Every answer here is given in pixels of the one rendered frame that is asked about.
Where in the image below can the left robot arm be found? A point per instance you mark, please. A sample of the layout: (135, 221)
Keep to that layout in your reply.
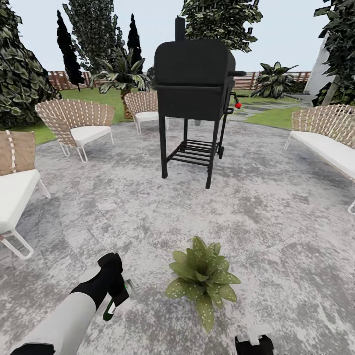
(62, 332)

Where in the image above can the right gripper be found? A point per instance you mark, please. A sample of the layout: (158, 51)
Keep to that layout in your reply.
(245, 348)

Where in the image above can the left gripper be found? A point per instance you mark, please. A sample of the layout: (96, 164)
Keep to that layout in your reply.
(118, 293)

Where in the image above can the garden chair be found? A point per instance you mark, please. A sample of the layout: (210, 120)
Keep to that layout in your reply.
(143, 106)
(18, 179)
(337, 149)
(77, 123)

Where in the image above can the insectifuge atomizer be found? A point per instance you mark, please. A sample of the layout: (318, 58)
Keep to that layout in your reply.
(110, 310)

